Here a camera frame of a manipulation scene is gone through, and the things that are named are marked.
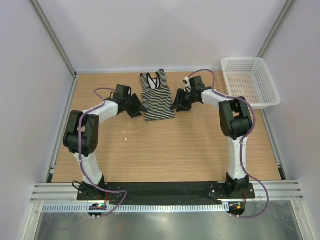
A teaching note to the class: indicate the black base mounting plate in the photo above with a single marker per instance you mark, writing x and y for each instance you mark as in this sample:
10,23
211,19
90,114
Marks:
163,192

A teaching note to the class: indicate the black white striped tank top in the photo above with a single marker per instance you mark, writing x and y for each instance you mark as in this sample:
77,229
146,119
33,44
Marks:
156,96

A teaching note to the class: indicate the slotted white cable duct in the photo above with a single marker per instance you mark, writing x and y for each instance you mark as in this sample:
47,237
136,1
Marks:
101,208

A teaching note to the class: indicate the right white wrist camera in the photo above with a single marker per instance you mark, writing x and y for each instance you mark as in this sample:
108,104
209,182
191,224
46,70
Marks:
187,87

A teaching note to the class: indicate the left aluminium frame post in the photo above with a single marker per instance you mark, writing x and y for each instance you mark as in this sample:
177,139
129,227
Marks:
52,35

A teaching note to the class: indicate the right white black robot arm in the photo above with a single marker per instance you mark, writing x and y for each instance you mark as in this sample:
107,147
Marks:
235,123

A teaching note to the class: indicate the right aluminium frame post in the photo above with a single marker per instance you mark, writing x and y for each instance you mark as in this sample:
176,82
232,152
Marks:
276,27

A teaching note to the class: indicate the aluminium front rail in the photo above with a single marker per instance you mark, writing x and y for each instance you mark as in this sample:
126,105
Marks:
278,190

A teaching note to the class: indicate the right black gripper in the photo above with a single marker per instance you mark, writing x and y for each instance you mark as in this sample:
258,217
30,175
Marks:
179,98

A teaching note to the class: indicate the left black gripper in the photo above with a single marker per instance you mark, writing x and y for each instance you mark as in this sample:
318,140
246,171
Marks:
138,106

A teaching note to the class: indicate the aluminium frame post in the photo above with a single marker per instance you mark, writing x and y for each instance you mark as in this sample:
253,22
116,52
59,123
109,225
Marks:
276,27
52,35

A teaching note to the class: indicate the white plastic basket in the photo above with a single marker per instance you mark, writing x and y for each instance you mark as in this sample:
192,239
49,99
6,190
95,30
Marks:
249,77

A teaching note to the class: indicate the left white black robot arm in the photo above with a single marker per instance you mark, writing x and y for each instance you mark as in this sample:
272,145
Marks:
81,137

